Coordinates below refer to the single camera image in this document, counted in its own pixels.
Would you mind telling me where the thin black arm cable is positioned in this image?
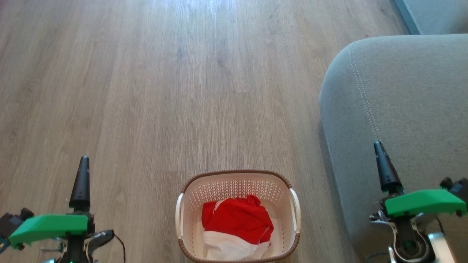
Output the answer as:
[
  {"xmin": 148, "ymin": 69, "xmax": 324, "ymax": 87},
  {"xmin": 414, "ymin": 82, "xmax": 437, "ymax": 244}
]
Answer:
[
  {"xmin": 365, "ymin": 251, "xmax": 392, "ymax": 263},
  {"xmin": 113, "ymin": 234, "xmax": 127, "ymax": 263}
]

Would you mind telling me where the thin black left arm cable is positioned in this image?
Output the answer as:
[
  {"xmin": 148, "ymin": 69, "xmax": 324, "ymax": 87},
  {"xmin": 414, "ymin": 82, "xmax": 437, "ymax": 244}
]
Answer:
[{"xmin": 113, "ymin": 234, "xmax": 127, "ymax": 263}]

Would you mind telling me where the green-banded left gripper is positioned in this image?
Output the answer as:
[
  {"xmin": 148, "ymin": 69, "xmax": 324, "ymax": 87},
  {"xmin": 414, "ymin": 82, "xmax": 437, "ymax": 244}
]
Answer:
[{"xmin": 8, "ymin": 156, "xmax": 96, "ymax": 263}]

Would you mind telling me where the red and white garment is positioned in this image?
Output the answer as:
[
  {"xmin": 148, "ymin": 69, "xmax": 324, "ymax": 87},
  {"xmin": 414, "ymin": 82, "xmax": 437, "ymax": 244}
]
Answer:
[{"xmin": 201, "ymin": 195, "xmax": 275, "ymax": 245}]

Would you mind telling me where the grey-blue upholstered furniture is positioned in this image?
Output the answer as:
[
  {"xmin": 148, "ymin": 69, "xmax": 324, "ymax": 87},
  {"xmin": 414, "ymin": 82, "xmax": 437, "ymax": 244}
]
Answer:
[{"xmin": 393, "ymin": 0, "xmax": 468, "ymax": 35}]

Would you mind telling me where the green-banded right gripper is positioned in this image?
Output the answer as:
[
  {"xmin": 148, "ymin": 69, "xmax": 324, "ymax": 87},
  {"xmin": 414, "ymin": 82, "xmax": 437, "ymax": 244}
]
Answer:
[{"xmin": 373, "ymin": 141, "xmax": 468, "ymax": 241}]

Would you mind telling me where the grey fabric sofa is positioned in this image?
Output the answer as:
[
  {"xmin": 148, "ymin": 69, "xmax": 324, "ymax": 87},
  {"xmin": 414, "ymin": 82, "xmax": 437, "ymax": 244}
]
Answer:
[{"xmin": 318, "ymin": 34, "xmax": 468, "ymax": 263}]

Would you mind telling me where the white perforated laundry basket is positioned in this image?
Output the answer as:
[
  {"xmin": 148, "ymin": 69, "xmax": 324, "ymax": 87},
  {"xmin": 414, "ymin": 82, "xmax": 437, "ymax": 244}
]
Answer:
[{"xmin": 175, "ymin": 169, "xmax": 302, "ymax": 263}]

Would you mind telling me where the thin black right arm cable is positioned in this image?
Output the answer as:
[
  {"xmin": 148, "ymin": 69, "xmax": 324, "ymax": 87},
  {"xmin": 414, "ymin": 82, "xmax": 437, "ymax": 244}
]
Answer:
[{"xmin": 365, "ymin": 251, "xmax": 392, "ymax": 263}]

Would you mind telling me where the white cloth garment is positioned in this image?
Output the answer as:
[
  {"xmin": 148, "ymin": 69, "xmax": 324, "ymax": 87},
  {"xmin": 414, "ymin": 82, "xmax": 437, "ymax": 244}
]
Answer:
[{"xmin": 203, "ymin": 229, "xmax": 273, "ymax": 261}]

